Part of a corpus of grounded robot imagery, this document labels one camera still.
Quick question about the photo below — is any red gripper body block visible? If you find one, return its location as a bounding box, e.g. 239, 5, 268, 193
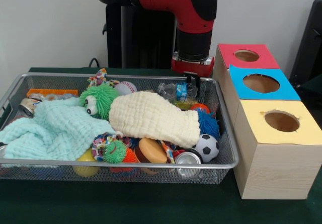
171, 51, 215, 78

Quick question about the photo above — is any crushed clear plastic bottle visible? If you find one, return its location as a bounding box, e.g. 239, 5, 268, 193
157, 82, 199, 104

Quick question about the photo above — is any cream waffle cloth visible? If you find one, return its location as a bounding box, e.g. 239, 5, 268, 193
108, 91, 201, 149

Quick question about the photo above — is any shallow metal mesh bin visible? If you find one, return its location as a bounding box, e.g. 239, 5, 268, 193
0, 72, 239, 185

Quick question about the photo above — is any wooden box with three holes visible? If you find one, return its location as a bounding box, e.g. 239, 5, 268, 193
212, 42, 322, 200

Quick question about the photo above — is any blue spiky ball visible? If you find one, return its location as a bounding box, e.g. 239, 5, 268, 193
196, 108, 221, 140

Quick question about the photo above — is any black white soccer ball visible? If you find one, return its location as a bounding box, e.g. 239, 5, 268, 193
193, 134, 220, 164

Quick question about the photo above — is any white baseball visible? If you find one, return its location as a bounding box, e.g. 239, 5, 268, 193
115, 81, 138, 96

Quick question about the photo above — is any silver drink can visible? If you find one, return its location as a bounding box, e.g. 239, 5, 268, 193
174, 151, 203, 166

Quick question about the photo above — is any large green spiky eyed toy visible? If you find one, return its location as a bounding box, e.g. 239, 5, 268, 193
79, 84, 120, 121

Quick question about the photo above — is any small green spiky toy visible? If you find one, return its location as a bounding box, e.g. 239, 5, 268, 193
102, 139, 127, 164

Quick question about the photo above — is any black stand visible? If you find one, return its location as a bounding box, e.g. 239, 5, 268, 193
289, 0, 322, 84

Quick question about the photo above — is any dark green tablecloth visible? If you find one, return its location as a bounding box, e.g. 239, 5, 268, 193
0, 67, 322, 224

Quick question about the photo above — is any orange plastic block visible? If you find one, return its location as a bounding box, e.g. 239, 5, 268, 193
26, 89, 79, 99

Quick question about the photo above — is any mint green waffle cloth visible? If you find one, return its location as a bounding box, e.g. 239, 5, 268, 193
0, 97, 119, 161

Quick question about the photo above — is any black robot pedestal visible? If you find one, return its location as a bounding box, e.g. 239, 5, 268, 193
97, 0, 189, 70

